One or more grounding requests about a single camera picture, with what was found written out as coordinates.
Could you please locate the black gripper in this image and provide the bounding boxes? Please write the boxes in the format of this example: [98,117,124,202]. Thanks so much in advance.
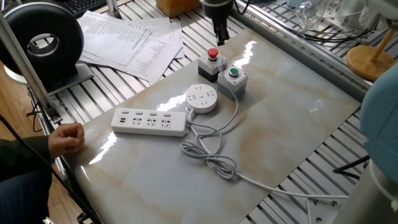
[200,0,234,47]

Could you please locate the grey power cord with plug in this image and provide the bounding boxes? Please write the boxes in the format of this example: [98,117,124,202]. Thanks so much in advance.
[179,57,240,180]

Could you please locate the dark sleeved forearm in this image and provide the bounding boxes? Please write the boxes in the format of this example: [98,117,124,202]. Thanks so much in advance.
[0,136,52,183]

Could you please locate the round white socket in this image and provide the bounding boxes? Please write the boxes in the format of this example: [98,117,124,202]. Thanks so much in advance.
[185,83,218,114]

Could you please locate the white power strip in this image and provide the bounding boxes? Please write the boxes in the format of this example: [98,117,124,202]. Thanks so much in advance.
[110,107,190,138]

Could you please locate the bystander bare hand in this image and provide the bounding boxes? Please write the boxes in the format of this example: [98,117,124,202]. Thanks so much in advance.
[48,123,86,161]

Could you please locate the red button control box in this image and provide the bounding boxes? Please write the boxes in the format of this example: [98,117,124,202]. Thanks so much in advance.
[197,48,228,83]

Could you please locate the wooden block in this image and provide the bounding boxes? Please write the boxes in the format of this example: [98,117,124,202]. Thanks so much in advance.
[155,0,201,19]

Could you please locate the green button control box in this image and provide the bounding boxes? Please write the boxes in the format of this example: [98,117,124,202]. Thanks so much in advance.
[216,63,249,101]

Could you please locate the printed paper sheet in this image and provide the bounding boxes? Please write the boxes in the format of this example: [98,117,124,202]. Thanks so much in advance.
[77,10,152,65]
[124,17,186,60]
[79,34,184,84]

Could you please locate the clear plastic holder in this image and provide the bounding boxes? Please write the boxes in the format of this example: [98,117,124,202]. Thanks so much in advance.
[294,0,330,30]

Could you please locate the marble pattern board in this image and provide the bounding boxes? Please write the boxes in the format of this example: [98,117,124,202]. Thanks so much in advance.
[63,30,361,224]

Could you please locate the black keyboard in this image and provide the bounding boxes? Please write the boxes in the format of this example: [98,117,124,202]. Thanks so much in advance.
[58,0,108,18]

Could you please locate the wooden stand base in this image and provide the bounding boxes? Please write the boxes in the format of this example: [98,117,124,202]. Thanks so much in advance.
[346,29,397,83]

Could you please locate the metal plate with holes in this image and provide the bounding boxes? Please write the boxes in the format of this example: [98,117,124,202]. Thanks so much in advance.
[306,197,346,224]

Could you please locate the blue trouser leg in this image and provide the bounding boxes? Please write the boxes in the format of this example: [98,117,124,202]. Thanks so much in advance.
[0,169,53,224]

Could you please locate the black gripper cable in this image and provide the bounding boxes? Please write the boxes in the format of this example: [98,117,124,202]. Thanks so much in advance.
[233,0,249,16]

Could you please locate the aluminium table rail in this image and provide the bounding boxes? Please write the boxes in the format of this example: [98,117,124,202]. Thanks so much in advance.
[236,2,374,103]

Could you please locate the metal stand post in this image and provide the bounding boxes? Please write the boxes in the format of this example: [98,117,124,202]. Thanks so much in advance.
[105,0,122,19]

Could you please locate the white power cable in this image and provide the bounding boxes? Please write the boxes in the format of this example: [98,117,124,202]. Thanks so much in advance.
[185,108,349,200]

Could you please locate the thick black cable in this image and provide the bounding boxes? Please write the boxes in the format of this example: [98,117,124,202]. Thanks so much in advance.
[332,154,371,180]

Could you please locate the aluminium frame post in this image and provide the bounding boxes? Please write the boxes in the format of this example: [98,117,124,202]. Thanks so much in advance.
[0,12,63,124]

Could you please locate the black ring-shaped device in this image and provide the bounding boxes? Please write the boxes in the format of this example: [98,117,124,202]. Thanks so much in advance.
[0,1,95,96]

